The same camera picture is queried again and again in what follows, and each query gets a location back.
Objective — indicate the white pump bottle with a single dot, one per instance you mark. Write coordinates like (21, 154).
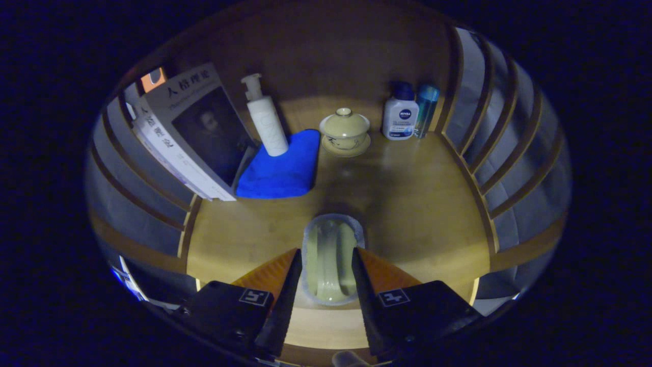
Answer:
(270, 127)

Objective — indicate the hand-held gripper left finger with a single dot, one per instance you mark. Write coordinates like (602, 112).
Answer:
(288, 306)

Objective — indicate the white lotion bottle blue cap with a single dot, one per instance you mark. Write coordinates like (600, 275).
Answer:
(400, 120)

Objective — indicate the wooden countertop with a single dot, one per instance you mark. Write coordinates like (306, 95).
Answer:
(407, 204)

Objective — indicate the thin white book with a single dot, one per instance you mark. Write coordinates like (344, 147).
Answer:
(175, 176)

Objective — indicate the white book with dark portrait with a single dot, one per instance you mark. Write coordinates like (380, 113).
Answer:
(209, 127)

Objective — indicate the beige lidded teacup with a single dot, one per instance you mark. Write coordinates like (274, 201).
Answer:
(345, 130)

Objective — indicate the teal slim bottle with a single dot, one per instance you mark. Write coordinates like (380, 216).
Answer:
(427, 107)

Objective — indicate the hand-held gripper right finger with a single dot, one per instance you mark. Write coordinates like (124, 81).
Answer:
(364, 306)

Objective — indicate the blue folded cloth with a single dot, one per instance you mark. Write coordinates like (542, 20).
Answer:
(280, 173)

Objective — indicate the wooden cabinet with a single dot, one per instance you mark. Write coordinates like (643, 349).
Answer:
(331, 61)

